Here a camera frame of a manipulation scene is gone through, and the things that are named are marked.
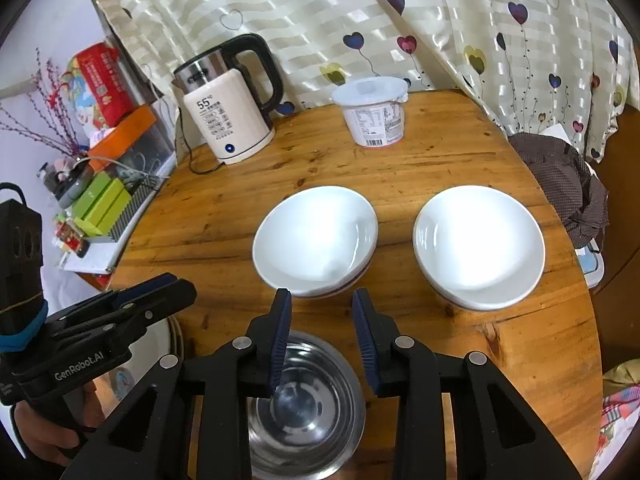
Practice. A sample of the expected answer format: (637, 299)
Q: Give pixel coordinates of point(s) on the grey zigzag striped box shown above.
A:
(137, 205)

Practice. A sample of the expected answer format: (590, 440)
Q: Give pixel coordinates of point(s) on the stainless steel bowl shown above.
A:
(310, 410)

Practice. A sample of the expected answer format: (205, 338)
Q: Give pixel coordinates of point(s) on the purple decorative branches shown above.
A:
(40, 125)

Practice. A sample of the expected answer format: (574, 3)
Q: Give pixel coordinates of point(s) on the person's left hand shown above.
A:
(45, 440)

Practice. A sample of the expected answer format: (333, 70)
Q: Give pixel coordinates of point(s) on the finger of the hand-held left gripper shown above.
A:
(165, 300)
(145, 287)

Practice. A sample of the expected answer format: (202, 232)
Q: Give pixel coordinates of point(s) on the tall white blue-striped bowl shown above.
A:
(480, 245)

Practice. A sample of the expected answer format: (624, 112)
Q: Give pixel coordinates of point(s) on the small red figurines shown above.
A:
(70, 237)

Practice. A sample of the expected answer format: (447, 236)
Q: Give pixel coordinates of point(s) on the wooden cabinet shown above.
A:
(620, 260)

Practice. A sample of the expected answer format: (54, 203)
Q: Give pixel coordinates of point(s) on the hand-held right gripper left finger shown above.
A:
(281, 340)

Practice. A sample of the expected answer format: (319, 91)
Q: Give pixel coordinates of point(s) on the white plastic tub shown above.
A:
(372, 115)

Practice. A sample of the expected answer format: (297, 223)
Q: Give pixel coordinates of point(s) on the colourful picture box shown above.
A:
(77, 95)

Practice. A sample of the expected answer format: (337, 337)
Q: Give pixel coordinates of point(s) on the cream electric kettle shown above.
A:
(225, 110)

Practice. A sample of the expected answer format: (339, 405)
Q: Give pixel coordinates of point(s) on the heart print curtain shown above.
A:
(450, 10)

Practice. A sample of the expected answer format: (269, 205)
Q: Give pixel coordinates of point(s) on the green boxes stack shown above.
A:
(112, 207)

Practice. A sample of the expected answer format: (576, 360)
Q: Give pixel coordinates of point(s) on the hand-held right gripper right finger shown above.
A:
(362, 340)

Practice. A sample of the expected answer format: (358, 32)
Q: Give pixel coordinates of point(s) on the white shelf board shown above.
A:
(95, 260)

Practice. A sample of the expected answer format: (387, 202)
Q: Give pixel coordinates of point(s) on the green box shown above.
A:
(92, 200)

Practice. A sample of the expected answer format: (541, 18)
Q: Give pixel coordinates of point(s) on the grey handheld device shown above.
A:
(67, 182)

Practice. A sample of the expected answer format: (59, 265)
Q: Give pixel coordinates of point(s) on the wide white blue-striped bowl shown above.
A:
(315, 240)

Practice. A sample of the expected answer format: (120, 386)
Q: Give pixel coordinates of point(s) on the orange lid storage box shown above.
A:
(135, 140)

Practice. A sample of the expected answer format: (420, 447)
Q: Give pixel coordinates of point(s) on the red carton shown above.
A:
(107, 85)

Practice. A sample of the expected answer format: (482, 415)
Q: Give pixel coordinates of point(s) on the dark checked cloth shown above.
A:
(560, 180)

